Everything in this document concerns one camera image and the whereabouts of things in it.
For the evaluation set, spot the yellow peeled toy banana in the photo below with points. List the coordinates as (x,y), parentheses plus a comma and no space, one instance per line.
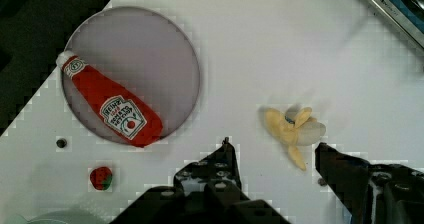
(301,129)

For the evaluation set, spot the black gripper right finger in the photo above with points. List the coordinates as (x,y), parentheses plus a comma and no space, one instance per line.
(372,193)

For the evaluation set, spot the grey round plate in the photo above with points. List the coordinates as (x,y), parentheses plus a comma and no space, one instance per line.
(149,55)

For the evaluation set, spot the silver black toaster oven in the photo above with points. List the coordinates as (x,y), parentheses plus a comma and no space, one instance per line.
(407,15)

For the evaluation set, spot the red toy strawberry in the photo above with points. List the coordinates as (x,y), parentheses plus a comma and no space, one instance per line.
(101,178)

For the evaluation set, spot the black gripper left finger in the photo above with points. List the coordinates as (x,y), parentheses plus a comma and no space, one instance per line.
(208,191)

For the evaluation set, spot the red plush ketchup bottle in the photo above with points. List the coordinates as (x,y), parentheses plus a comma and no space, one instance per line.
(118,108)

